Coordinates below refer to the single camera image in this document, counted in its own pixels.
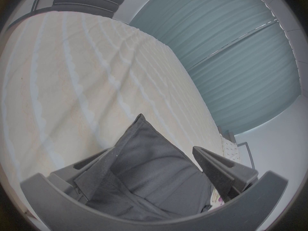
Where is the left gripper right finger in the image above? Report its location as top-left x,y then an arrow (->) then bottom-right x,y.
192,146 -> 259,200

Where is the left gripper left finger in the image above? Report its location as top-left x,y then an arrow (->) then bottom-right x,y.
49,147 -> 116,197

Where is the black T-shirt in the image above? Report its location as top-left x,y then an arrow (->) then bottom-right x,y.
73,113 -> 217,222

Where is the bed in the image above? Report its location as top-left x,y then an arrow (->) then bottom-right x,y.
0,11 -> 253,223

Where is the white printed garment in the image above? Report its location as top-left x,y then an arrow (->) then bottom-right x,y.
210,188 -> 225,205

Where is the white printed pillow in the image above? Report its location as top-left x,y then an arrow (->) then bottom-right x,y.
221,135 -> 242,164

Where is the grey bedside table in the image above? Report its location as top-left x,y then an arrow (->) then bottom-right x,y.
218,127 -> 235,141

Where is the blue-green curtain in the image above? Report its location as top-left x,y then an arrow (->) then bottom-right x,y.
188,21 -> 303,135
129,0 -> 281,68

